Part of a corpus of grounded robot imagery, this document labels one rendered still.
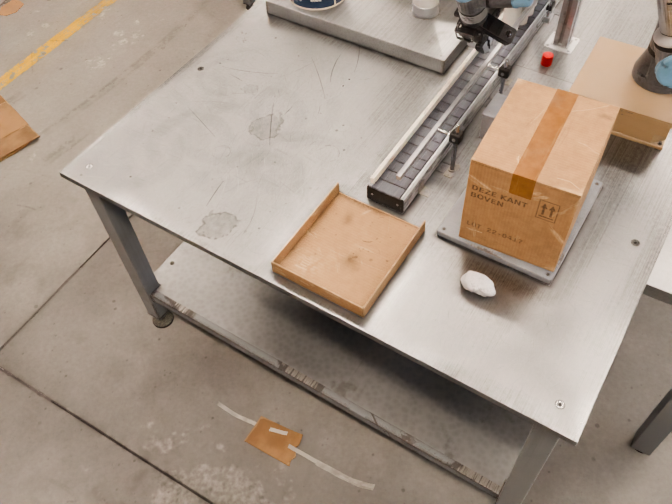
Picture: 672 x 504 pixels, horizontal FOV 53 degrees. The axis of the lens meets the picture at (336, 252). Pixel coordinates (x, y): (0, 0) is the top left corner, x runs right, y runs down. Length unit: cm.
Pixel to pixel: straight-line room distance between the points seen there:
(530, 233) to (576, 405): 39
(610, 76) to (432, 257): 77
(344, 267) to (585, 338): 57
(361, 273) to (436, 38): 89
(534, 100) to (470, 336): 56
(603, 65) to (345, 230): 90
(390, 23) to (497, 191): 92
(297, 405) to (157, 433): 48
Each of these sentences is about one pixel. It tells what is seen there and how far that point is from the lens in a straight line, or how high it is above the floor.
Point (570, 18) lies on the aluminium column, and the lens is 226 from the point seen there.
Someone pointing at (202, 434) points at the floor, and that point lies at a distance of 239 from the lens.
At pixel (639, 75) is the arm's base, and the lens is 207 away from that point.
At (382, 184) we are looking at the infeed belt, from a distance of 174.
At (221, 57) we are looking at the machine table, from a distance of 228.
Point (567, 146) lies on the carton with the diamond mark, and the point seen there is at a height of 112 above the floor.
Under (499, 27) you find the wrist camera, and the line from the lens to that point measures 194.
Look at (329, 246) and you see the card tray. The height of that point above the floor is 83.
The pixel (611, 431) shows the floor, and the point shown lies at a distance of 246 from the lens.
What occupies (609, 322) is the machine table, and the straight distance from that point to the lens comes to 164.
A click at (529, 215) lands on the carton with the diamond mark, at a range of 154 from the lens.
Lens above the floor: 216
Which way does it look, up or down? 53 degrees down
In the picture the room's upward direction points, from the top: 4 degrees counter-clockwise
